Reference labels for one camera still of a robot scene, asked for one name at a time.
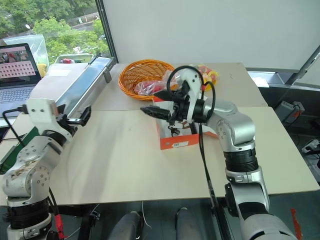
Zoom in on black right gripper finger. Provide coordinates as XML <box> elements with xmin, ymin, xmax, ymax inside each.
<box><xmin>140</xmin><ymin>105</ymin><xmax>174</xmax><ymax>121</ymax></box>
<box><xmin>152</xmin><ymin>90</ymin><xmax>176</xmax><ymax>102</ymax></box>

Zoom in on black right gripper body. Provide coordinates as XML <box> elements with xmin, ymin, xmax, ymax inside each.
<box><xmin>167</xmin><ymin>82</ymin><xmax>195</xmax><ymax>126</ymax></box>

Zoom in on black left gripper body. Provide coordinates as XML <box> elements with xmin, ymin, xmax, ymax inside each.
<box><xmin>56</xmin><ymin>113</ymin><xmax>84</xmax><ymax>131</ymax></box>

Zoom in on orange cardboard shoebox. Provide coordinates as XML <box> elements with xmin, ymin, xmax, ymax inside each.
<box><xmin>152</xmin><ymin>96</ymin><xmax>219</xmax><ymax>151</ymax></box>

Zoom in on clear bag with red items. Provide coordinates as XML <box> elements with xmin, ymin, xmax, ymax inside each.
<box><xmin>134</xmin><ymin>70</ymin><xmax>176</xmax><ymax>97</ymax></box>

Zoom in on silver conveyor belt unit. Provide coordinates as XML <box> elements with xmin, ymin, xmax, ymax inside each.
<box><xmin>29</xmin><ymin>56</ymin><xmax>116</xmax><ymax>121</ymax></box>

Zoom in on orange woven basket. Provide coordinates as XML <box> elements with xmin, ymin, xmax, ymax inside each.
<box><xmin>118</xmin><ymin>59</ymin><xmax>176</xmax><ymax>101</ymax></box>

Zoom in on clear bag of colourful toys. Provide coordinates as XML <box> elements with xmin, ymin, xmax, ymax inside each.
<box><xmin>189</xmin><ymin>63</ymin><xmax>221</xmax><ymax>86</ymax></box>

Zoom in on green plastic crate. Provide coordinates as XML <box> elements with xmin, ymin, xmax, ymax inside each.
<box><xmin>53</xmin><ymin>53</ymin><xmax>95</xmax><ymax>65</ymax></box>

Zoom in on green flat board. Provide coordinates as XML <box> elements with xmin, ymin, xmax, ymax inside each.
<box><xmin>0</xmin><ymin>125</ymin><xmax>39</xmax><ymax>174</ymax></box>

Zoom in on open laptop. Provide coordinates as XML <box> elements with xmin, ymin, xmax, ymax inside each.
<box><xmin>0</xmin><ymin>43</ymin><xmax>43</xmax><ymax>118</ymax></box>

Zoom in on clear bag with yellow items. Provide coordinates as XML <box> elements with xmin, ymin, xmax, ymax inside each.
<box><xmin>1</xmin><ymin>34</ymin><xmax>50</xmax><ymax>77</ymax></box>

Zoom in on grey electronic box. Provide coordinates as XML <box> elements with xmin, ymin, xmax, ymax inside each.
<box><xmin>274</xmin><ymin>100</ymin><xmax>306</xmax><ymax>124</ymax></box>

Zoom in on dark rounded shape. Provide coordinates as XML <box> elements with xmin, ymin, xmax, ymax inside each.
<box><xmin>109</xmin><ymin>211</ymin><xmax>141</xmax><ymax>240</ymax></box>
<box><xmin>174</xmin><ymin>206</ymin><xmax>196</xmax><ymax>240</ymax></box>

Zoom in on slanted grey metal pole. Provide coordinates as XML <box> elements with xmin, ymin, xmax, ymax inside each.
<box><xmin>284</xmin><ymin>44</ymin><xmax>320</xmax><ymax>87</ymax></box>

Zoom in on red floor tape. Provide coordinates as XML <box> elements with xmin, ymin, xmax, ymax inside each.
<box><xmin>289</xmin><ymin>208</ymin><xmax>304</xmax><ymax>239</ymax></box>

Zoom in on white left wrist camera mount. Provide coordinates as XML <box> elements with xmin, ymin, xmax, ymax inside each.
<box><xmin>25</xmin><ymin>98</ymin><xmax>76</xmax><ymax>138</ymax></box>

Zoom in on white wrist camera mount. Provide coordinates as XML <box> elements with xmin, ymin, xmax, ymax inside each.
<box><xmin>172</xmin><ymin>68</ymin><xmax>205</xmax><ymax>124</ymax></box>
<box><xmin>25</xmin><ymin>98</ymin><xmax>76</xmax><ymax>138</ymax></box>

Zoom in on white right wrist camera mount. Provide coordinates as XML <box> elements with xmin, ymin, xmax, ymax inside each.
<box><xmin>172</xmin><ymin>68</ymin><xmax>205</xmax><ymax>124</ymax></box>

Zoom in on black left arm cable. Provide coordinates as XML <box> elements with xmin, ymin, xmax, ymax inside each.
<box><xmin>2</xmin><ymin>106</ymin><xmax>28</xmax><ymax>149</ymax></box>

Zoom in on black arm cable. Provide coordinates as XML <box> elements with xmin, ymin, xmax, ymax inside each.
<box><xmin>166</xmin><ymin>65</ymin><xmax>221</xmax><ymax>218</ymax></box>
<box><xmin>2</xmin><ymin>106</ymin><xmax>28</xmax><ymax>149</ymax></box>

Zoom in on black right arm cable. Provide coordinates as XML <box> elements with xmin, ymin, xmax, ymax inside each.
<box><xmin>166</xmin><ymin>65</ymin><xmax>221</xmax><ymax>218</ymax></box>

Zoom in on black table frame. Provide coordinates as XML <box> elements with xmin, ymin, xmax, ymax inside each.
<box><xmin>49</xmin><ymin>203</ymin><xmax>101</xmax><ymax>240</ymax></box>

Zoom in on red cable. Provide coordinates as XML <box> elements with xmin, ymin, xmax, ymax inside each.
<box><xmin>54</xmin><ymin>212</ymin><xmax>67</xmax><ymax>240</ymax></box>

